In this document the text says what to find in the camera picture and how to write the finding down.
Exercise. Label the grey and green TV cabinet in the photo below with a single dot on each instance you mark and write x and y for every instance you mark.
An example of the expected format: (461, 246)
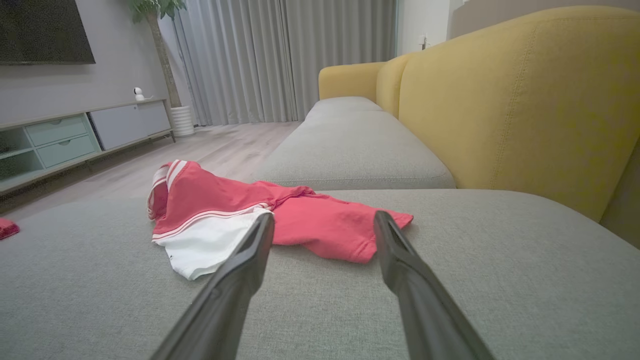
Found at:
(125, 125)

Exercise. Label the white wall switch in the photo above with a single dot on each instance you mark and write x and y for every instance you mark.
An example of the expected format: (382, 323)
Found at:
(423, 42)

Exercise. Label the grey pleated curtains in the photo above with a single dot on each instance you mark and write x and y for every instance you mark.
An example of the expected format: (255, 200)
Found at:
(250, 60)

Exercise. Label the green potted tree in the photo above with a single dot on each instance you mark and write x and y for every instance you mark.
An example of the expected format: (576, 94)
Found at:
(167, 65)

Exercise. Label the small white security camera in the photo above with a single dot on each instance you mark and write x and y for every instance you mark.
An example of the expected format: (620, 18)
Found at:
(138, 93)

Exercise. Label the red shirt with striped cuffs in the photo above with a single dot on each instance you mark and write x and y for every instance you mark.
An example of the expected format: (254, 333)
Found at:
(330, 225)

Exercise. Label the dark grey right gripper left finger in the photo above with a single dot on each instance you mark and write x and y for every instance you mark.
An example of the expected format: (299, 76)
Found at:
(225, 300)

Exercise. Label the red shorts with white band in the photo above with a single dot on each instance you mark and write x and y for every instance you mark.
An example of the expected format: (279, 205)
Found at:
(7, 228)

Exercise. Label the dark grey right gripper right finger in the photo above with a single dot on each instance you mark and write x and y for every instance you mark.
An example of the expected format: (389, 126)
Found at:
(425, 310)

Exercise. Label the black wall television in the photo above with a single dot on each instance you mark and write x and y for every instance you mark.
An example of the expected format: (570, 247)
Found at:
(40, 30)

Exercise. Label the yellow sofa with grey cushions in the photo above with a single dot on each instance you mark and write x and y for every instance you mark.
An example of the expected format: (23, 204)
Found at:
(525, 125)

